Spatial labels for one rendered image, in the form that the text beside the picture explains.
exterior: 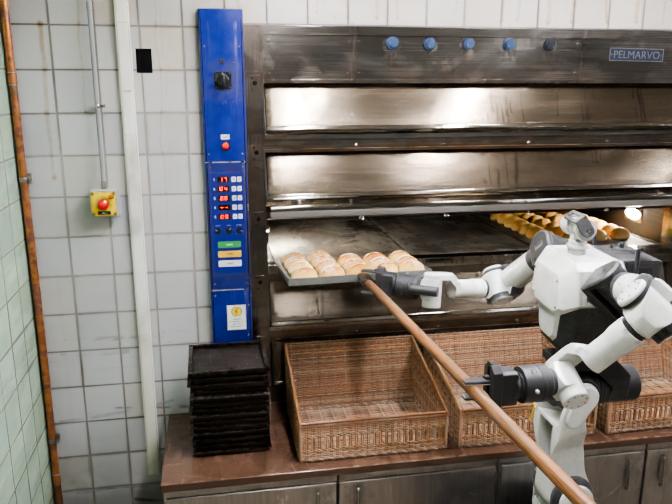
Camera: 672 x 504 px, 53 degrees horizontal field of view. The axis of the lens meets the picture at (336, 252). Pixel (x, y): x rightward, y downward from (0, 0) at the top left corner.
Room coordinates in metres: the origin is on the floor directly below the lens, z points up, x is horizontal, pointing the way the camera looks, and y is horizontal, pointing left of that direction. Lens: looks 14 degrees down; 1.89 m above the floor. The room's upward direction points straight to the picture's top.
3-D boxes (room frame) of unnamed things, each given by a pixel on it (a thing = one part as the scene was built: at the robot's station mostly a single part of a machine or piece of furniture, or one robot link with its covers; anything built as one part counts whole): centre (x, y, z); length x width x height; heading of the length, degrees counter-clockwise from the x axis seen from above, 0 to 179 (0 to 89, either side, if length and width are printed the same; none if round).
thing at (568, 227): (1.96, -0.71, 1.47); 0.10 x 0.07 x 0.09; 5
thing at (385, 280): (2.32, -0.21, 1.20); 0.12 x 0.10 x 0.13; 68
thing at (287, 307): (2.81, -0.61, 1.02); 1.79 x 0.11 x 0.19; 100
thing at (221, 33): (3.53, 0.59, 1.07); 1.93 x 0.16 x 2.15; 10
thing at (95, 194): (2.50, 0.86, 1.46); 0.10 x 0.07 x 0.10; 100
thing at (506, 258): (2.83, -0.61, 1.16); 1.80 x 0.06 x 0.04; 100
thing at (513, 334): (2.55, -0.68, 0.72); 0.56 x 0.49 x 0.28; 100
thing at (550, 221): (3.34, -1.10, 1.21); 0.61 x 0.48 x 0.06; 10
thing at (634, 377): (1.97, -0.80, 1.00); 0.28 x 0.13 x 0.18; 101
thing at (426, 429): (2.44, -0.10, 0.72); 0.56 x 0.49 x 0.28; 100
